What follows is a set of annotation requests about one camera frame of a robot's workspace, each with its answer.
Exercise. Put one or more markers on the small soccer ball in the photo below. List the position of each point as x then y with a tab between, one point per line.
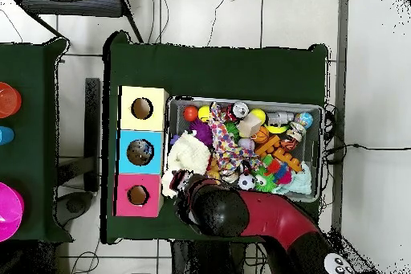
246	181

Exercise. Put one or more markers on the orange ribbed plastic cup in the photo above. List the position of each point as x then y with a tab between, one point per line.
9	100

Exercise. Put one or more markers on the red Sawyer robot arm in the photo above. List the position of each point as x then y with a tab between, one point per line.
273	216

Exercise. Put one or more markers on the wooden box with three holes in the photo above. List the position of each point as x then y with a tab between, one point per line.
128	119

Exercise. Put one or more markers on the dark office chair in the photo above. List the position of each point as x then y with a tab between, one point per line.
74	4

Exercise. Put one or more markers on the small orange basketball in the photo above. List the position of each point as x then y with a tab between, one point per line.
260	134

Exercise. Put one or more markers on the plain wooden block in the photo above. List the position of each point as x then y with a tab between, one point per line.
249	124

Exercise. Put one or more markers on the purple spiky rubber ball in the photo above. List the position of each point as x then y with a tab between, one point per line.
202	131

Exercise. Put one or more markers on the mint green fuzzy cloth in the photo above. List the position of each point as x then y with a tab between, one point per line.
300	184

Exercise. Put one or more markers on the cream knitted cloth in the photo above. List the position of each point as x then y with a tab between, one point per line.
189	155

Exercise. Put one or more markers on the dark green table cloth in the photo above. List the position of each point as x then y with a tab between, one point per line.
208	71

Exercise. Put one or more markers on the green side table cloth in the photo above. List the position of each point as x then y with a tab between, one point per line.
35	68

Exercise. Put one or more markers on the silver topped drink can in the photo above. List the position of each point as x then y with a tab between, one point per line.
240	109

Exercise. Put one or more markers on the long polka dot cloth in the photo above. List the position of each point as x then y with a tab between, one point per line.
224	145

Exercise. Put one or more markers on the orange ball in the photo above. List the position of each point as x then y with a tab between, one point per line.
190	113

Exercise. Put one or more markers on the shallow mesh bin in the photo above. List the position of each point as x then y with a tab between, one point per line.
308	113

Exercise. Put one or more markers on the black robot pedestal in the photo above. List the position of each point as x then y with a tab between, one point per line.
205	259

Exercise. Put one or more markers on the blue plastic cup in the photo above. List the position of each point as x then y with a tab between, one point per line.
5	135

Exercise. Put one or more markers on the crushed bottle with blue label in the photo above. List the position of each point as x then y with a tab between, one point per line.
147	149

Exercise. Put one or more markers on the magenta plastic bowl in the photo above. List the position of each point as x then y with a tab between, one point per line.
9	213

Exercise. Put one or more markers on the yellow ball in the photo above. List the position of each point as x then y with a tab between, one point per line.
257	116
204	113

